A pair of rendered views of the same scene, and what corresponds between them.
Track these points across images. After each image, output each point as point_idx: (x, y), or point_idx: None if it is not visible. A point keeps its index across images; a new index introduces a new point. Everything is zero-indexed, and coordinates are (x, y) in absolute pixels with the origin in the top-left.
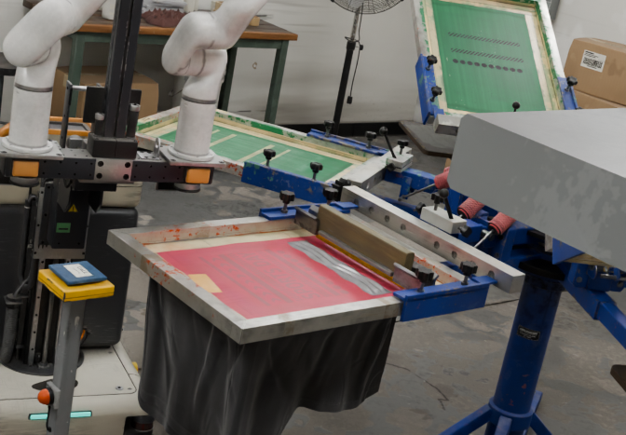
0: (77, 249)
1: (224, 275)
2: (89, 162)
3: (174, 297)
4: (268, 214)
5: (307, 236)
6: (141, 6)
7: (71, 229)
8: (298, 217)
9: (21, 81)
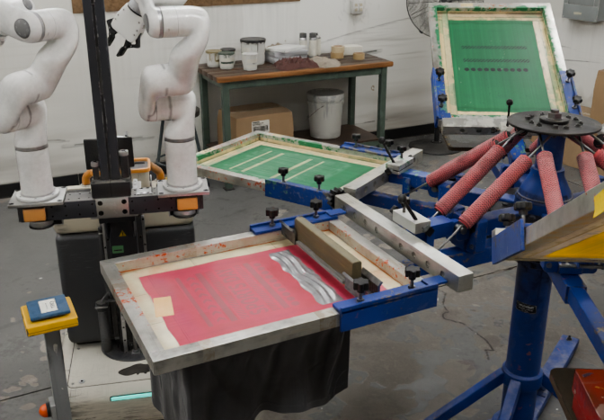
0: None
1: (188, 295)
2: (90, 203)
3: None
4: (255, 229)
5: (292, 245)
6: (108, 67)
7: (124, 250)
8: (283, 229)
9: (16, 144)
